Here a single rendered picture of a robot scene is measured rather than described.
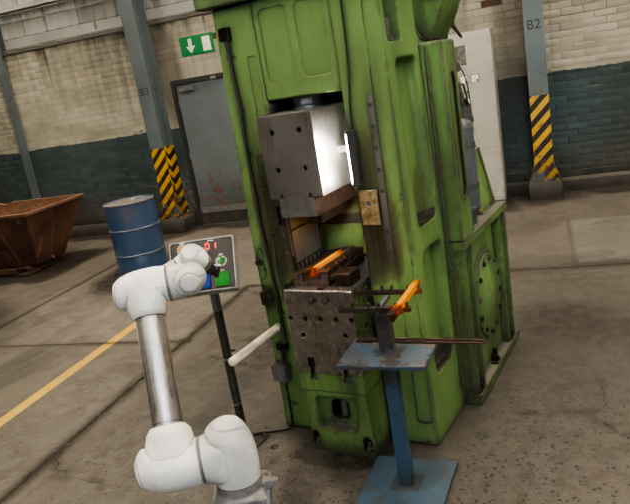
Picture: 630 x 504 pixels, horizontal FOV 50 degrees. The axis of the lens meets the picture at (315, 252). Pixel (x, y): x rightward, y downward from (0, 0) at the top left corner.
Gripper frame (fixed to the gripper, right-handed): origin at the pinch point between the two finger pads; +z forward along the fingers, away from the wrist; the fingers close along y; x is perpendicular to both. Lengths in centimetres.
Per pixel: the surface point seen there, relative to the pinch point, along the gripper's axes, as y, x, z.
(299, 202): 46, 27, -7
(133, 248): -191, 140, 378
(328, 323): 51, -29, 15
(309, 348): 38, -39, 27
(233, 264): 6.3, 6.5, 13.3
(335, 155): 66, 48, -7
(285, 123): 45, 60, -26
